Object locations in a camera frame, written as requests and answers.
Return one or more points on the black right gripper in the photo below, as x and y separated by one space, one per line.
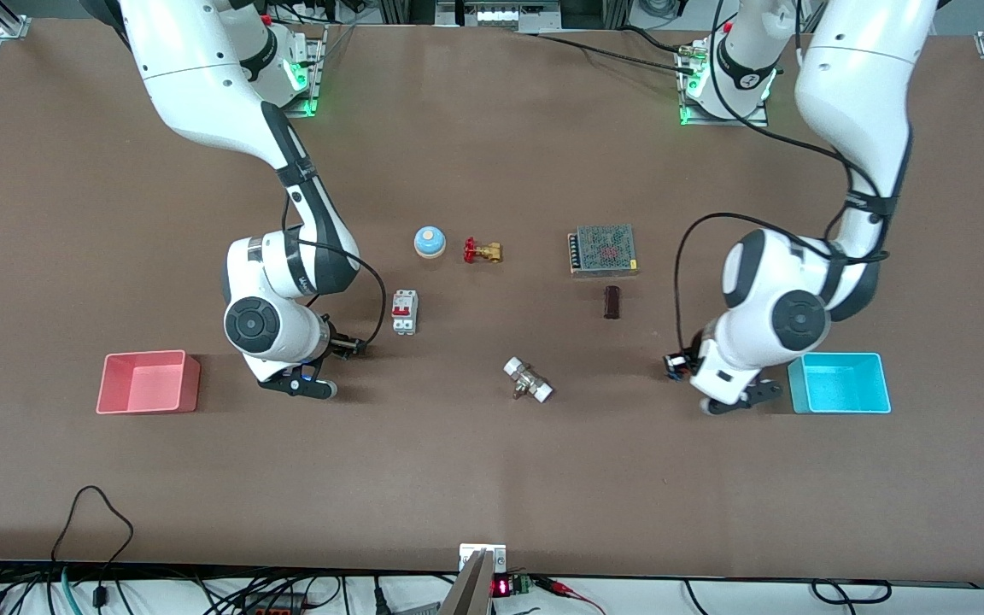
339 345

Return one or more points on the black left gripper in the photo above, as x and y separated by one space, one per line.
691 358

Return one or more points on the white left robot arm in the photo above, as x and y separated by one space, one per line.
851 85

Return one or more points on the white circuit breaker red switches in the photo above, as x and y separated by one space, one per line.
404 312

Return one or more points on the dark brown cylindrical capacitor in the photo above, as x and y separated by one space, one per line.
612 303

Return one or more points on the blue round bell button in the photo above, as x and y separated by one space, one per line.
430 243

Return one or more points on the metal mesh power supply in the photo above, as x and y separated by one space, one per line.
603 249

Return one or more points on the white-capped metal valve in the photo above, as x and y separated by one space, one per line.
529 382

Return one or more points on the cyan plastic box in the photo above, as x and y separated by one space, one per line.
842 384

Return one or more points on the pink plastic box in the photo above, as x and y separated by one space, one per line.
146 384

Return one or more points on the red clip lead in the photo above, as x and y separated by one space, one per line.
562 588

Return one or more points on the black orange power strip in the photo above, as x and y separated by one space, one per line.
274 605

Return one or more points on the grey metal bar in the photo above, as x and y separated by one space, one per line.
471 594

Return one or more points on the LED display circuit module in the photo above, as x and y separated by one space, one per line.
502 587

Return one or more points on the white device behind table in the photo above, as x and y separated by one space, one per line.
500 15

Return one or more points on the small metal mounting bracket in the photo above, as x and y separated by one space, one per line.
496 557

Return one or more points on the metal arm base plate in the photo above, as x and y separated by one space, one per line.
314 85
757 115

